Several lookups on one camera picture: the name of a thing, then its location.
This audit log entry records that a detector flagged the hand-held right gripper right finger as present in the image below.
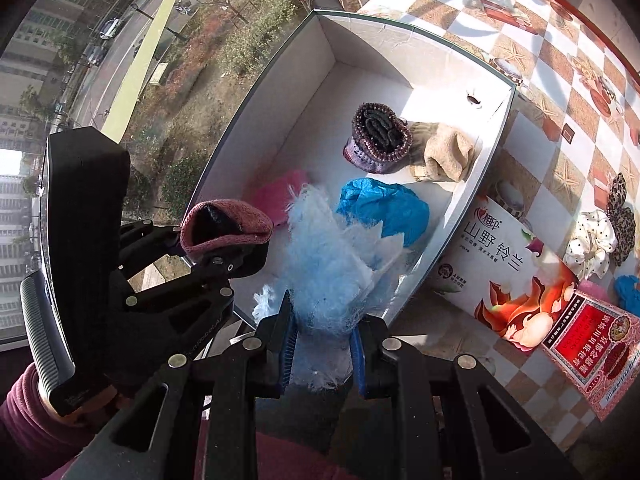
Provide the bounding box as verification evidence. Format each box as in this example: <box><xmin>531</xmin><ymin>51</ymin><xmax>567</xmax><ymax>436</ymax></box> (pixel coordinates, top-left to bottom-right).
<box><xmin>349</xmin><ymin>315</ymin><xmax>583</xmax><ymax>480</ymax></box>

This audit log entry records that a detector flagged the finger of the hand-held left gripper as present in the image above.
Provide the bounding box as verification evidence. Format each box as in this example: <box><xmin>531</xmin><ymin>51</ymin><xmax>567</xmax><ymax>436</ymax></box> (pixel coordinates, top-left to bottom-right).
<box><xmin>117</xmin><ymin>219</ymin><xmax>188</xmax><ymax>281</ymax></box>
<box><xmin>122</xmin><ymin>242</ymin><xmax>273</xmax><ymax>376</ymax></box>

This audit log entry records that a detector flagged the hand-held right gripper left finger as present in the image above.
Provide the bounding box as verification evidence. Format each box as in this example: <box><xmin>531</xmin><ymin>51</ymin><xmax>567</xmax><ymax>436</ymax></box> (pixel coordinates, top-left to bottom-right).
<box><xmin>62</xmin><ymin>290</ymin><xmax>299</xmax><ymax>480</ymax></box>

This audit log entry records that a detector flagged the light blue fluffy scrunchie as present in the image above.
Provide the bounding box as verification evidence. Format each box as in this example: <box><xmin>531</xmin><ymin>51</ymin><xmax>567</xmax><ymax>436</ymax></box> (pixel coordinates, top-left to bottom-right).
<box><xmin>252</xmin><ymin>184</ymin><xmax>406</xmax><ymax>391</ymax></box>

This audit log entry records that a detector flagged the maroon knit sock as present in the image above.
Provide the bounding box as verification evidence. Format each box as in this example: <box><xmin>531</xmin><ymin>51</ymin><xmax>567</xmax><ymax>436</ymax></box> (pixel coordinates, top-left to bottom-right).
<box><xmin>180</xmin><ymin>200</ymin><xmax>275</xmax><ymax>257</ymax></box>

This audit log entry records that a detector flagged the pink sponge cloth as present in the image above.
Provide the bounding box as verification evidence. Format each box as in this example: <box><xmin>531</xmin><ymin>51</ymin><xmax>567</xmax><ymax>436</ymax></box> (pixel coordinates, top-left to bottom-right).
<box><xmin>249</xmin><ymin>170</ymin><xmax>311</xmax><ymax>226</ymax></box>

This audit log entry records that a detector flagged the blue plastic shoe cover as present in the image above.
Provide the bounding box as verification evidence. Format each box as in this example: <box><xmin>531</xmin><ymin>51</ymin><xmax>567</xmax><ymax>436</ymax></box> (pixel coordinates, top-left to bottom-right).
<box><xmin>614</xmin><ymin>275</ymin><xmax>640</xmax><ymax>317</ymax></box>
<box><xmin>336</xmin><ymin>177</ymin><xmax>431</xmax><ymax>248</ymax></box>

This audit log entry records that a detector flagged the purple knit sock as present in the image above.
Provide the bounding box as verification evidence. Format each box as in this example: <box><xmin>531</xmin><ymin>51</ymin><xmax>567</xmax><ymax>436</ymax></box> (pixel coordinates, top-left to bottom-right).
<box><xmin>344</xmin><ymin>102</ymin><xmax>413</xmax><ymax>175</ymax></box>

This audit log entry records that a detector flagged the beige knit sock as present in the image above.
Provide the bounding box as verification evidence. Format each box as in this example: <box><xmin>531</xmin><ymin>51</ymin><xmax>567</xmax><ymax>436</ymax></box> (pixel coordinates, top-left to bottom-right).
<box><xmin>407</xmin><ymin>121</ymin><xmax>476</xmax><ymax>183</ymax></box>

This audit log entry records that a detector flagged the large white cardboard box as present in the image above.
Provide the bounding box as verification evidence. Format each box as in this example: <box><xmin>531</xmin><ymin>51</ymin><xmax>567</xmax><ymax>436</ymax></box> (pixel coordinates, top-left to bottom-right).
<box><xmin>182</xmin><ymin>8</ymin><xmax>517</xmax><ymax>331</ymax></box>

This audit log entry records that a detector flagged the person's left forearm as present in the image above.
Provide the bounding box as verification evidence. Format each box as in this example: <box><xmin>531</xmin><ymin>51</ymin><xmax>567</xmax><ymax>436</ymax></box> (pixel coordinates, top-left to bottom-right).
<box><xmin>0</xmin><ymin>364</ymin><xmax>118</xmax><ymax>480</ymax></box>

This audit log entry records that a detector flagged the person's left hand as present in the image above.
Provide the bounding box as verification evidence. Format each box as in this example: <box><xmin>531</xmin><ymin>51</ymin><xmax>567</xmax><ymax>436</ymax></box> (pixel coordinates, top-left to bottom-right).
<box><xmin>50</xmin><ymin>387</ymin><xmax>131</xmax><ymax>428</ymax></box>

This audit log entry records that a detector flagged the person's maroon sweater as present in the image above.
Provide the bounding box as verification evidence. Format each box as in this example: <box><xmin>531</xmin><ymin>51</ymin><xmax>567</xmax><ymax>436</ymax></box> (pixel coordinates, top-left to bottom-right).
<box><xmin>195</xmin><ymin>430</ymin><xmax>351</xmax><ymax>480</ymax></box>

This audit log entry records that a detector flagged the white floral printed carton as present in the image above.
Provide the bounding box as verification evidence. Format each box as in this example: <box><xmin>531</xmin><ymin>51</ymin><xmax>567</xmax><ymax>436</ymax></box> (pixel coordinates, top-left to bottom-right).
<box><xmin>435</xmin><ymin>195</ymin><xmax>581</xmax><ymax>356</ymax></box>

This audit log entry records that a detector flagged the yellow stripe window decal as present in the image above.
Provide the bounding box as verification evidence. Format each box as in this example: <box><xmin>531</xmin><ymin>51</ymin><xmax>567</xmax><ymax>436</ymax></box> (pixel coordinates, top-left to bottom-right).
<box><xmin>102</xmin><ymin>0</ymin><xmax>195</xmax><ymax>143</ymax></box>

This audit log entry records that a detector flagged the pink patterned cardboard box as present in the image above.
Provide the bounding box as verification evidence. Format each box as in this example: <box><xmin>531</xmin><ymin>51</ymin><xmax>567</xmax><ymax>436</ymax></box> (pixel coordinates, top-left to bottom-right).
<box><xmin>542</xmin><ymin>287</ymin><xmax>640</xmax><ymax>421</ymax></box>

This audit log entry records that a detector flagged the pink knit cloth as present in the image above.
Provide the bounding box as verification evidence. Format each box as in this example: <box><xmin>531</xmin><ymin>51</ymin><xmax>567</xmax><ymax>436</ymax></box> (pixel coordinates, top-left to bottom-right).
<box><xmin>575</xmin><ymin>279</ymin><xmax>618</xmax><ymax>301</ymax></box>

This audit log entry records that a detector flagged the white polka dot scrunchie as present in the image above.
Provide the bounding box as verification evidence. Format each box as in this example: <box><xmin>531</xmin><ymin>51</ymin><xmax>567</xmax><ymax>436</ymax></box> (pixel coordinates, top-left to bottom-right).
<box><xmin>564</xmin><ymin>210</ymin><xmax>618</xmax><ymax>281</ymax></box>

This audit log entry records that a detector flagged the leopard print scrunchie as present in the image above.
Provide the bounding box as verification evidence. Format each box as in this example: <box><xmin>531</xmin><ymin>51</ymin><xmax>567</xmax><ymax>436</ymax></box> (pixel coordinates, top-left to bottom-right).
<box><xmin>606</xmin><ymin>172</ymin><xmax>637</xmax><ymax>267</ymax></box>

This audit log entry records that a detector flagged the printed checkered tablecloth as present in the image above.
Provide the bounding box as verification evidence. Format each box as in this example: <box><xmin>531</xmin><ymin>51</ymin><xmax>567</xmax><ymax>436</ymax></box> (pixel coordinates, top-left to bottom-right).
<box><xmin>360</xmin><ymin>0</ymin><xmax>640</xmax><ymax>461</ymax></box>

